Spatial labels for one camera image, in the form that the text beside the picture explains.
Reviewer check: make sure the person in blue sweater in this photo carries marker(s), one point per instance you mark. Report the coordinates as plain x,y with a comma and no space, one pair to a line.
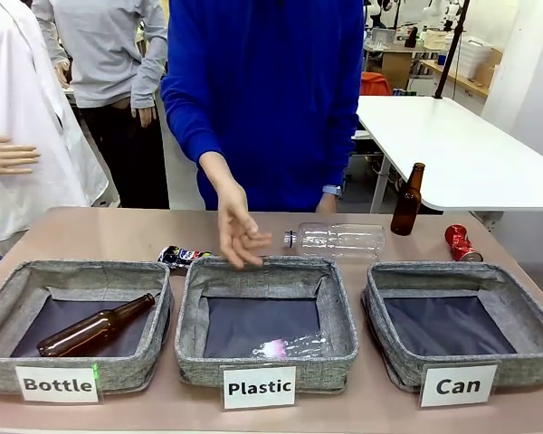
262,90

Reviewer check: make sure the blue wrist watch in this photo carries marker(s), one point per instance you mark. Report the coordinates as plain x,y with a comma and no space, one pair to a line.
332,189

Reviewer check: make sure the grey fabric basket labelled Can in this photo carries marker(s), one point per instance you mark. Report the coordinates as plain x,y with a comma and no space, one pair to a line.
525,370

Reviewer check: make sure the mannequin hand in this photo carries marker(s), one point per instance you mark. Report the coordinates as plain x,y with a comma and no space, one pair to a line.
6,156

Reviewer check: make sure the crushed clear plastic bottle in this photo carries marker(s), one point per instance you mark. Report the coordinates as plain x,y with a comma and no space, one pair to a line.
294,346

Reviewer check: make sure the white storage bins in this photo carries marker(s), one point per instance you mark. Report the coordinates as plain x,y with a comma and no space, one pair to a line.
473,52

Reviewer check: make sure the person's right hand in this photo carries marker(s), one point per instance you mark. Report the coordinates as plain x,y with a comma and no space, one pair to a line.
233,226

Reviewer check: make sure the cardboard box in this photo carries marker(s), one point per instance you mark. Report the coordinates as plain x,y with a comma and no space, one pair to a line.
488,68

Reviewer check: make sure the wooden workbench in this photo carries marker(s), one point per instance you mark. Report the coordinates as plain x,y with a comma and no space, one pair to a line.
461,83

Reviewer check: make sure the black stand pole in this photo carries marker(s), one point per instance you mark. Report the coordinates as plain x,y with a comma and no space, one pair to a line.
450,50

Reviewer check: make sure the mannequin in white coat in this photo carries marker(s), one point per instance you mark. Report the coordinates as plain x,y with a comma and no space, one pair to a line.
22,90

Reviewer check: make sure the white table leg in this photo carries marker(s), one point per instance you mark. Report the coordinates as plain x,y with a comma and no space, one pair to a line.
381,181

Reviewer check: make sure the white sign reading Bottle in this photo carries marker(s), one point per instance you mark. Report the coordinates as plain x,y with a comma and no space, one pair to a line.
58,384

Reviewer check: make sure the person in grey shirt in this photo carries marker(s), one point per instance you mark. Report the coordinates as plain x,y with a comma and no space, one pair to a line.
104,54

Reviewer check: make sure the brown glass bottle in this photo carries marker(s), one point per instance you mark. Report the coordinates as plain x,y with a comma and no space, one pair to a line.
406,210
90,327

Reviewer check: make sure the grey fabric basket labelled Plastic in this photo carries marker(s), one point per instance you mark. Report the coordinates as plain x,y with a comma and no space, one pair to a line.
199,375

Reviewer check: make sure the grey fabric basket labelled Bottle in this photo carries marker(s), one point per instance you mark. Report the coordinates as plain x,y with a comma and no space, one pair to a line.
9,370

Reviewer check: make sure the white sign reading Plastic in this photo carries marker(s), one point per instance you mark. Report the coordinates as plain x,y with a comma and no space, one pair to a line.
259,387

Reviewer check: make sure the white sign reading Can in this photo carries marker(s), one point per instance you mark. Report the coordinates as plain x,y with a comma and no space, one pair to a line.
458,385

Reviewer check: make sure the large clear plastic bottle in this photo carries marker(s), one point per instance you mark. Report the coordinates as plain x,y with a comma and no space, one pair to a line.
344,241

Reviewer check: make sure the crushed red can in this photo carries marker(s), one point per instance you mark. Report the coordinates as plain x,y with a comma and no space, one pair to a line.
461,244

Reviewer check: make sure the crushed black can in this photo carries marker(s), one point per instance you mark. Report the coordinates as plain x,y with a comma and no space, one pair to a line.
181,257

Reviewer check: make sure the person's right forearm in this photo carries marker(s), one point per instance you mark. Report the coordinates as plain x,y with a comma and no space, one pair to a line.
219,174

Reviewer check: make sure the person's left hand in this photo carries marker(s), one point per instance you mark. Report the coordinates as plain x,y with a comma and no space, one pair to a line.
326,204

